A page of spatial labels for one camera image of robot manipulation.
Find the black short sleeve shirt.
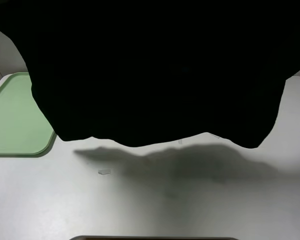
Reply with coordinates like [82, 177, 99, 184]
[0, 0, 300, 149]

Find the light green plastic tray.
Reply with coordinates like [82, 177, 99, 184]
[0, 72, 56, 157]

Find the clear tape piece front left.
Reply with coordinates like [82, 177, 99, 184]
[98, 169, 111, 176]

